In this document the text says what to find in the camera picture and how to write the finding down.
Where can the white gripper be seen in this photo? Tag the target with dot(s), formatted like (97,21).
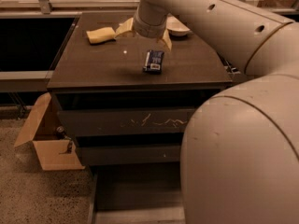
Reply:
(147,29)

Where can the blue rxbar blueberry bar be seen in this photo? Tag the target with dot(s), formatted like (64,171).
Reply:
(154,61)

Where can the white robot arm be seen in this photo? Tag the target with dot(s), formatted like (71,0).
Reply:
(239,161)

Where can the dark grey drawer cabinet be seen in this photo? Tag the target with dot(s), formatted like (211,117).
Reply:
(118,65)

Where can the grey top drawer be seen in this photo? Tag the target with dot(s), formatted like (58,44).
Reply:
(132,112)

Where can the grey middle drawer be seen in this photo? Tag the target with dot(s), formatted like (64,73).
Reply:
(129,149)

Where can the grey open bottom drawer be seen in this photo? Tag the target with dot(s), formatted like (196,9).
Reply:
(147,193)

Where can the white bowl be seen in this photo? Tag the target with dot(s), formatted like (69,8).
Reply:
(176,28)

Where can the yellow sponge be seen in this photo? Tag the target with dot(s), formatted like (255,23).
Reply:
(101,35)

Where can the dark object in box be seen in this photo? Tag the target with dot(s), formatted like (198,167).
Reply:
(61,134)

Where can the open cardboard box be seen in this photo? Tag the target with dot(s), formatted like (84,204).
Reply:
(39,129)

